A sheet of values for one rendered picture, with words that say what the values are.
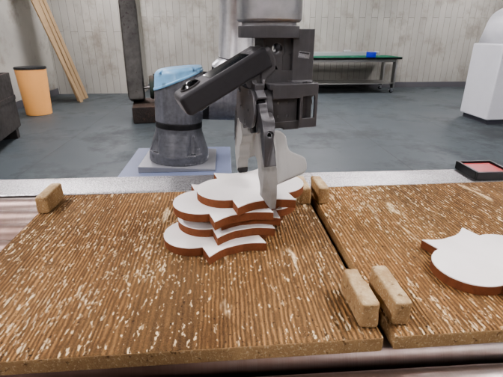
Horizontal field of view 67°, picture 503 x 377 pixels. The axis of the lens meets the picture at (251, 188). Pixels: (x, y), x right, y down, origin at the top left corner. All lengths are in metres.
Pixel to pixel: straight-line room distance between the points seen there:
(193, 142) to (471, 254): 0.67
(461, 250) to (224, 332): 0.29
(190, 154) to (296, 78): 0.53
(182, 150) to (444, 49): 9.64
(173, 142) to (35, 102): 5.91
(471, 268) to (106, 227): 0.45
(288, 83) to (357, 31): 9.05
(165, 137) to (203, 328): 0.65
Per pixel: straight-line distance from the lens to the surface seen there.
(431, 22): 10.16
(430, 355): 0.41
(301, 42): 0.47
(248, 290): 0.41
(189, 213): 0.46
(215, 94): 0.44
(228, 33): 0.92
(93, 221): 0.58
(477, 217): 0.64
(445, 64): 10.42
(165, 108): 0.94
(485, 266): 0.49
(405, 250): 0.51
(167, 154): 0.95
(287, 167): 0.45
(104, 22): 8.76
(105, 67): 8.81
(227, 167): 0.96
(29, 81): 6.75
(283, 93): 0.45
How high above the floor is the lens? 1.18
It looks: 22 degrees down
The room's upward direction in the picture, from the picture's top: straight up
